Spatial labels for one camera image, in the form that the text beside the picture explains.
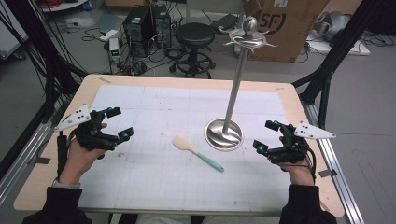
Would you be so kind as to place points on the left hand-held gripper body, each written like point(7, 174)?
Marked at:
point(90, 135)

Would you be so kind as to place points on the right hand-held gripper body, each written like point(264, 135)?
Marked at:
point(292, 149)

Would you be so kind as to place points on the metal hook stand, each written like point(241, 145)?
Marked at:
point(232, 99)

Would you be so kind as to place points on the person's right hand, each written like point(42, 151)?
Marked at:
point(300, 174)

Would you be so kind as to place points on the person's left hand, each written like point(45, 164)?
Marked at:
point(76, 165)

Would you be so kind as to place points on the tan tape piece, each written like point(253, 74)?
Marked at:
point(105, 80)
point(280, 88)

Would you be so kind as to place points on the grey tape piece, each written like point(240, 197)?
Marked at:
point(43, 160)
point(327, 173)

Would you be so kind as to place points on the grey wristband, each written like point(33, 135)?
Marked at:
point(65, 184)

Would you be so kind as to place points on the white device with green display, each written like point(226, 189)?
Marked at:
point(114, 49)

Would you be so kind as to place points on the white grid mat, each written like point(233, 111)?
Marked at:
point(174, 183)

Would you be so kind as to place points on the white power strip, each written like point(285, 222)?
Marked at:
point(108, 35)

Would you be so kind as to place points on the large black computer tower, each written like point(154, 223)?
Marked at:
point(138, 31)

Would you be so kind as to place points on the large cardboard box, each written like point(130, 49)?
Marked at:
point(289, 37)

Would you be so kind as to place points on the narrow black computer tower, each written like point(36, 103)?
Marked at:
point(162, 26)

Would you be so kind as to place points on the black round stool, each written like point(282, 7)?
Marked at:
point(194, 35)

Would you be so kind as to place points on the black flat device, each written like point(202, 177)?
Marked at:
point(224, 21)

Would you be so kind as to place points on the grey helmet-shaped device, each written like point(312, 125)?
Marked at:
point(334, 25)

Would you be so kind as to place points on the aluminium rail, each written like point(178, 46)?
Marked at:
point(337, 168)
point(28, 149)

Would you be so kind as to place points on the black frame stand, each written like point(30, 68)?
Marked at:
point(40, 46)
point(339, 46)

